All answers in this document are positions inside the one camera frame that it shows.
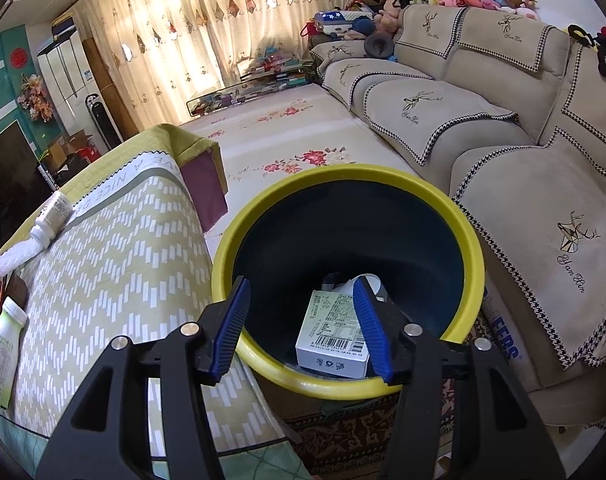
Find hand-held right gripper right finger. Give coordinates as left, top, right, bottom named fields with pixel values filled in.
left=352, top=275, right=566, bottom=480

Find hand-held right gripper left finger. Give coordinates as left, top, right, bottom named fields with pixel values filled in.
left=35, top=275, right=252, bottom=480

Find green and white carton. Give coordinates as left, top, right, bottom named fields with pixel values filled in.
left=295, top=290, right=371, bottom=378

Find yellow-rimmed dark blue bin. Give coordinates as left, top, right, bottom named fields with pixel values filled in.
left=211, top=164, right=485, bottom=401

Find white pill bottle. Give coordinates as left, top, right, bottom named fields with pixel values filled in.
left=30, top=191, right=76, bottom=250

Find green and white drink bottle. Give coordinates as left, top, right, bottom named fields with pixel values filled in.
left=0, top=297, right=28, bottom=408

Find white towel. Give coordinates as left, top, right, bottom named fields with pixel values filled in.
left=0, top=240, right=46, bottom=278

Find patterned rug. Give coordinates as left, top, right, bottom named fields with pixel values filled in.
left=283, top=310, right=484, bottom=480

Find white blue-lettered sheet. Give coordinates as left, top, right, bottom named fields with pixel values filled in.
left=483, top=285, right=524, bottom=361

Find floral floor mat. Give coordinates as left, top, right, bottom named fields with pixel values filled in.
left=178, top=85, right=424, bottom=241

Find black tower fan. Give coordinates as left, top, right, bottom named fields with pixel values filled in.
left=85, top=94, right=124, bottom=151

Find open cardboard boxes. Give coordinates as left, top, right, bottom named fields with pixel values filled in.
left=45, top=130, right=96, bottom=171

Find glass coffee table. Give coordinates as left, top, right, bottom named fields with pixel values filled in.
left=185, top=60, right=316, bottom=118

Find beige sofa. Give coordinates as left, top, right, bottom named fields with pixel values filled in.
left=308, top=2, right=606, bottom=426

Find large black television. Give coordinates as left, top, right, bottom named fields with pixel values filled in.
left=0, top=120, right=54, bottom=256

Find dark neck pillow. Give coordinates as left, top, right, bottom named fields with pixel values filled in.
left=365, top=32, right=396, bottom=58

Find white standing air conditioner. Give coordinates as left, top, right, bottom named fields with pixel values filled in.
left=37, top=30, right=104, bottom=126

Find artificial flower bunch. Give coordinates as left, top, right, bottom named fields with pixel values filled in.
left=20, top=74, right=54, bottom=123

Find cream embroidered curtains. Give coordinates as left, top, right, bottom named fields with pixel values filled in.
left=73, top=0, right=364, bottom=131

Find blue starred bag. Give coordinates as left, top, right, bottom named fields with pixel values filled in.
left=313, top=10, right=364, bottom=36

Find black plush toy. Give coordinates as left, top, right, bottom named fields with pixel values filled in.
left=568, top=25, right=606, bottom=78

